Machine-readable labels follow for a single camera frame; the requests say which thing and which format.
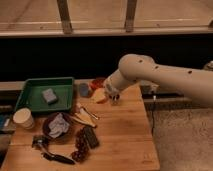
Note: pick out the red bowl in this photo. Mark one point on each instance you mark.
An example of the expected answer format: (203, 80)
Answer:
(96, 83)

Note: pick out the crumpled white cloth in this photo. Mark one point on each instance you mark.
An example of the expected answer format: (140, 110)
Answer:
(58, 126)

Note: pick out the dark brown bowl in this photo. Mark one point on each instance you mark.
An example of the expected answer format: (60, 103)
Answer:
(46, 130)

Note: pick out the blue sponge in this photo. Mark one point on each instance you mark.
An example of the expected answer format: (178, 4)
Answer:
(49, 96)

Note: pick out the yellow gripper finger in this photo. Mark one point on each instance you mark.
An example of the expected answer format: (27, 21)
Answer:
(99, 96)

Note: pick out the wooden table frame left post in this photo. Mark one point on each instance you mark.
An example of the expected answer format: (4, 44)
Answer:
(64, 16)

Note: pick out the wooden table frame right post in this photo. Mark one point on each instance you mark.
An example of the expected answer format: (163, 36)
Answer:
(130, 15)

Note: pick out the bunch of dark grapes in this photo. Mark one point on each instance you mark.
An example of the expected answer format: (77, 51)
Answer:
(82, 149)

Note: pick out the black handled peeler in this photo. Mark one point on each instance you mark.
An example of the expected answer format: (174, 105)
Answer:
(54, 157)

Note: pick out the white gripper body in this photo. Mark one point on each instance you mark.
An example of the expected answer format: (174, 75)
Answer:
(112, 85)

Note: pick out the green plastic tray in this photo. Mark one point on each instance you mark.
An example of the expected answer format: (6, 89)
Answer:
(31, 94)

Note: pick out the wooden spatula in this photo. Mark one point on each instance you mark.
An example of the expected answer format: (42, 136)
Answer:
(83, 119)

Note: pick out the white paper cup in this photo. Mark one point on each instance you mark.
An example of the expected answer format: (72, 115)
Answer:
(23, 117)

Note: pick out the wooden table frame post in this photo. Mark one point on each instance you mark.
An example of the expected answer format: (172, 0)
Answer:
(64, 16)
(130, 15)

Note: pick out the dark metal clip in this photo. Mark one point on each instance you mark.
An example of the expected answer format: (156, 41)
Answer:
(40, 141)

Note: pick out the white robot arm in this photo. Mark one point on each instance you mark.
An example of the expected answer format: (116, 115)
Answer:
(196, 84)

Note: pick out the black rectangular bar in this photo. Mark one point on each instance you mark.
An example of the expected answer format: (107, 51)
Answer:
(91, 137)

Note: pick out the blue small cup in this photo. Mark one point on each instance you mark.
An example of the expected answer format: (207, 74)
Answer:
(83, 90)

